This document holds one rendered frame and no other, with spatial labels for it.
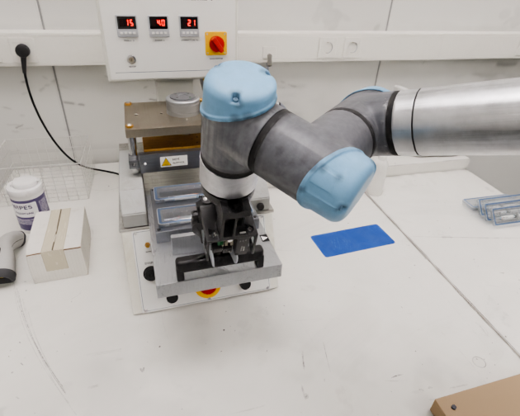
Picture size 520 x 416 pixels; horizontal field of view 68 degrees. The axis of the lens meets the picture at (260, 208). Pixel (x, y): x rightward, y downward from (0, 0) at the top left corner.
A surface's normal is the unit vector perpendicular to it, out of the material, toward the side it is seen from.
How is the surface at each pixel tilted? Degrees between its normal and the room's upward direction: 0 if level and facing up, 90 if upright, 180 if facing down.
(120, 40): 90
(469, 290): 0
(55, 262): 89
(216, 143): 106
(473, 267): 0
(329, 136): 16
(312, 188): 85
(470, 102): 51
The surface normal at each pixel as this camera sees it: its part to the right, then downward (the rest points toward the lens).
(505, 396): -0.02, -0.82
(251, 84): 0.14, -0.61
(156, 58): 0.29, 0.53
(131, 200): 0.22, -0.29
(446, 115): -0.61, 0.07
